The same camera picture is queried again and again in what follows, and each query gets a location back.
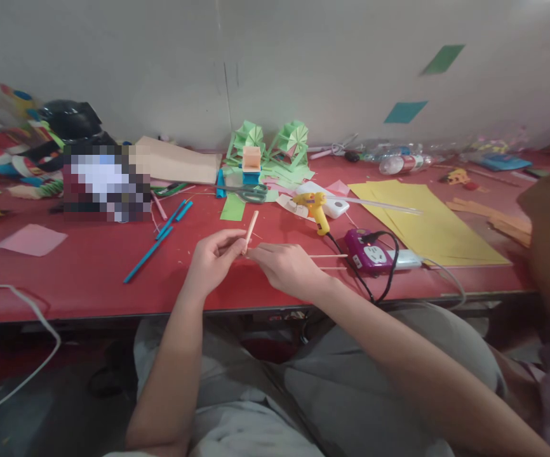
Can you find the medium blue paper tube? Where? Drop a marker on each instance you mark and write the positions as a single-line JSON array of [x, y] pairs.
[[171, 220]]

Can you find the pile of green paper scraps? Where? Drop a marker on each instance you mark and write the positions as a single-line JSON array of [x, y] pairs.
[[287, 173]]

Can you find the person's left hand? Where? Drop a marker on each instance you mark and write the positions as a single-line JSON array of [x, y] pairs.
[[210, 262]]

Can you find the teal paper on wall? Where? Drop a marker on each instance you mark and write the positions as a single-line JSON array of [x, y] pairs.
[[405, 112]]

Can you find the yellow paper cutout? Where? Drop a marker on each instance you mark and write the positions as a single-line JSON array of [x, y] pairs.
[[457, 177]]

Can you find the white rounded box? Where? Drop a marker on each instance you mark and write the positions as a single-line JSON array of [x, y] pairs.
[[337, 205]]

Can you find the small pink paper piece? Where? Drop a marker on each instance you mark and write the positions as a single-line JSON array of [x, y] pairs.
[[338, 187]]

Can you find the person's legs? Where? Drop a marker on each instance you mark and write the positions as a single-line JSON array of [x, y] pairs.
[[351, 371]]

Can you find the thin wooden skewer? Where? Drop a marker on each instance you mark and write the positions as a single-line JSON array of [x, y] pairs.
[[327, 256]]

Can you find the short thick wooden stick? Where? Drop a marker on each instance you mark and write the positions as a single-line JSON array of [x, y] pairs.
[[252, 231]]

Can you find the green paper rectangle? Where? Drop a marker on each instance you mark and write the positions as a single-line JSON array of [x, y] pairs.
[[232, 208]]

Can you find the pink paper stick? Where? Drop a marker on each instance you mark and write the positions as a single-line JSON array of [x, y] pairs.
[[159, 205]]

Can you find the green folded paper fan model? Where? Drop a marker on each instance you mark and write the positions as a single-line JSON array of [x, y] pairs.
[[246, 138], [290, 140]]

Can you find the pile of colourful toys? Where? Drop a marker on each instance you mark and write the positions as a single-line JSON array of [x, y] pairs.
[[6, 152]]

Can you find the short blue paper tube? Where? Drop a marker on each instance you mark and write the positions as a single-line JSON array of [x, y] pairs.
[[184, 211]]

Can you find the clear glue sticks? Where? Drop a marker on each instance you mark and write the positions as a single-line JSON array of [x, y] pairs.
[[380, 203]]

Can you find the clear plastic bottle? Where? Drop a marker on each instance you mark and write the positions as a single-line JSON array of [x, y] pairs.
[[389, 148]]

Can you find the long blue paper tube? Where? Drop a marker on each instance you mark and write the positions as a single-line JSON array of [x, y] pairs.
[[148, 254]]

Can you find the plastic bottle with red label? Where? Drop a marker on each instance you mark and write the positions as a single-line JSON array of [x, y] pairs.
[[406, 164]]

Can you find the person's body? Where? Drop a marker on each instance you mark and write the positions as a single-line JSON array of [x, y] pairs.
[[251, 431]]

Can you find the yellow paper sheets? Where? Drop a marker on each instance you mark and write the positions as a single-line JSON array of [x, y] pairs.
[[427, 223]]

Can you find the pink paper square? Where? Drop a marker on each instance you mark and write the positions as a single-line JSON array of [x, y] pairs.
[[29, 239]]

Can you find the blue and orange paper model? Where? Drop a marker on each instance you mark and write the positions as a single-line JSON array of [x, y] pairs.
[[251, 166]]

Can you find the yellow glue gun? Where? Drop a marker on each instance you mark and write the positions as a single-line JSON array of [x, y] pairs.
[[314, 205]]

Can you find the black helmet toy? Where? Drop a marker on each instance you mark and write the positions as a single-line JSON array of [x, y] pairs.
[[72, 121]]

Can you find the green paper on wall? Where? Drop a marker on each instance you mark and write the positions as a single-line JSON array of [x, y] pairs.
[[442, 60]]

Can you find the person's right hand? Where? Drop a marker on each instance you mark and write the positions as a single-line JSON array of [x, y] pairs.
[[291, 269]]

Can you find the thick blue paper roll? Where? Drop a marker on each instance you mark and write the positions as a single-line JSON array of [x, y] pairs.
[[220, 184]]

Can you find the pile of orange paper strips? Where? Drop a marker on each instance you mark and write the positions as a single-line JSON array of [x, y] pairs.
[[499, 220]]

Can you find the beige cardboard sheet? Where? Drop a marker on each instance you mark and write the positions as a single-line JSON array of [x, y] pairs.
[[179, 162]]

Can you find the purple power strip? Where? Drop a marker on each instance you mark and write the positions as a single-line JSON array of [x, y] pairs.
[[368, 252]]

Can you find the blue flat tray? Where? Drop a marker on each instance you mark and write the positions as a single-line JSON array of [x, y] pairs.
[[503, 162]]

